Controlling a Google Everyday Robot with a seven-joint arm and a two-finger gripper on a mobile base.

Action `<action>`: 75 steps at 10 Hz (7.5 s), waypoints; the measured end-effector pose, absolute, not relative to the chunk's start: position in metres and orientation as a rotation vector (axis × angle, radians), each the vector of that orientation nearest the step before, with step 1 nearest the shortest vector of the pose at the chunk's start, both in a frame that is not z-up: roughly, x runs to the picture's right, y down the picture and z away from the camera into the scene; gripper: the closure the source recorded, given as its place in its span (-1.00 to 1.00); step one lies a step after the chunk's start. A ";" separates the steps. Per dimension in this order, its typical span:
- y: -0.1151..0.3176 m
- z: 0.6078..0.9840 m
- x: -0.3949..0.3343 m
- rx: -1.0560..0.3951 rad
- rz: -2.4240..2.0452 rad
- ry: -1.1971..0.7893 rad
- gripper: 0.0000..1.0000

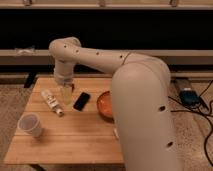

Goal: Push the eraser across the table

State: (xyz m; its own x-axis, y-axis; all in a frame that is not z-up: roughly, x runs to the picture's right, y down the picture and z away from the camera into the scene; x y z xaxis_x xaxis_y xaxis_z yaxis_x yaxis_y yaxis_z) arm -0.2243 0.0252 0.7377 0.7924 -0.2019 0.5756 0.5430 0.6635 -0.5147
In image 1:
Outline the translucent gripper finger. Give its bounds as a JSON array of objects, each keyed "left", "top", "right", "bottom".
[{"left": 60, "top": 85, "right": 72, "bottom": 105}]

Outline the beige cylindrical gripper body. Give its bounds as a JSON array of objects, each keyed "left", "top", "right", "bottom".
[{"left": 54, "top": 60, "right": 74, "bottom": 85}]

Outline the black eraser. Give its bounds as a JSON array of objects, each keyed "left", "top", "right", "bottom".
[{"left": 73, "top": 92, "right": 90, "bottom": 111}]

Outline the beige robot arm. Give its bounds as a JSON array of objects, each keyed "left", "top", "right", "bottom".
[{"left": 49, "top": 37, "right": 183, "bottom": 171}]

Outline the red brown small object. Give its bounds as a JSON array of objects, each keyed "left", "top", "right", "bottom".
[{"left": 71, "top": 83, "right": 75, "bottom": 92}]

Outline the white plastic bottle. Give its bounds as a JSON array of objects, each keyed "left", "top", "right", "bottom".
[{"left": 41, "top": 89, "right": 64, "bottom": 117}]

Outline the wooden table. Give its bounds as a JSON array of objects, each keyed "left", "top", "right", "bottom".
[{"left": 4, "top": 78, "right": 123, "bottom": 164}]

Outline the orange bowl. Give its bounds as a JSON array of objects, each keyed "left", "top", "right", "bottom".
[{"left": 97, "top": 91, "right": 113, "bottom": 120}]

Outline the clear plastic cup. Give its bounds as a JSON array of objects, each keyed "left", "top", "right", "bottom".
[{"left": 18, "top": 113, "right": 43, "bottom": 138}]

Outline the blue power adapter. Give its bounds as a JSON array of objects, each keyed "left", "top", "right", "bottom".
[{"left": 179, "top": 88, "right": 199, "bottom": 106}]

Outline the black cable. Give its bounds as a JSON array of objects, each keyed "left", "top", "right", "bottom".
[{"left": 167, "top": 79, "right": 213, "bottom": 168}]

